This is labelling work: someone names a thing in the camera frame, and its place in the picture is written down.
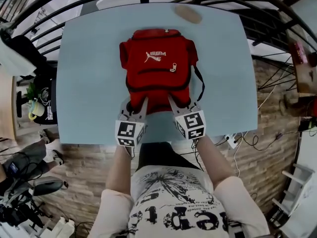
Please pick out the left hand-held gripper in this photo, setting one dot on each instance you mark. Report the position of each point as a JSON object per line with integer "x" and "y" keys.
{"x": 127, "y": 133}

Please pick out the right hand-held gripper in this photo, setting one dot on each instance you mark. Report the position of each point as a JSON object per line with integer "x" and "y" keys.
{"x": 194, "y": 124}

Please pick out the red backpack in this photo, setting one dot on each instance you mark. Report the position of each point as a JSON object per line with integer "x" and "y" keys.
{"x": 158, "y": 83}

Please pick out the person's right forearm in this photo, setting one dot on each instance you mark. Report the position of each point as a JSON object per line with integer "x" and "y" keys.
{"x": 215, "y": 162}

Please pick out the person's left forearm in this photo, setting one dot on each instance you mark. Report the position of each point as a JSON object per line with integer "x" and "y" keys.
{"x": 121, "y": 170}

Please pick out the light blue table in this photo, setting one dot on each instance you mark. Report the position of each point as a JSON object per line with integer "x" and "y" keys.
{"x": 91, "y": 83}

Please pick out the person's leg in black shorts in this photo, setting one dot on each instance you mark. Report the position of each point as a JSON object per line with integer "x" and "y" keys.
{"x": 163, "y": 155}

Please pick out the white power strip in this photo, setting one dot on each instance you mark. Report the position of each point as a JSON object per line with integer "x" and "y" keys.
{"x": 231, "y": 140}

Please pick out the flat oval object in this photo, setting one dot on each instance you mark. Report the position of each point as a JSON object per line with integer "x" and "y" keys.
{"x": 188, "y": 14}

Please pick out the mug with green plant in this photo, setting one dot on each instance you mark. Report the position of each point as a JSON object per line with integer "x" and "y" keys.
{"x": 37, "y": 108}

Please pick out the person's printed white shirt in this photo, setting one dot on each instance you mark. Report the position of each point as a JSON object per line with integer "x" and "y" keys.
{"x": 178, "y": 207}

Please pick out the black padded stool seat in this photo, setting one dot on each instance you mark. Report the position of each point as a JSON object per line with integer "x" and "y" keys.
{"x": 48, "y": 185}

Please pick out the black office chair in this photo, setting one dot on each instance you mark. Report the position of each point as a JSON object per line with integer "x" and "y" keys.
{"x": 27, "y": 56}

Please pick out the black curved metal railing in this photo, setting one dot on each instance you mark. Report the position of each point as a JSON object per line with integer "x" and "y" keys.
{"x": 74, "y": 2}

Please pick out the dark wooden side table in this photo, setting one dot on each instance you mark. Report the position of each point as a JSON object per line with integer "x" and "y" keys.
{"x": 305, "y": 76}

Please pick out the pink box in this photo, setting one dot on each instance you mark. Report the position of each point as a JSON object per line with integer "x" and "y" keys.
{"x": 298, "y": 52}

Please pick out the white cloth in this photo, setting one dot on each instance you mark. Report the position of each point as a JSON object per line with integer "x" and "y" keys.
{"x": 13, "y": 56}

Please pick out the white shelf unit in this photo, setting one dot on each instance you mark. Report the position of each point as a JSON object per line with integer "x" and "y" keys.
{"x": 294, "y": 195}

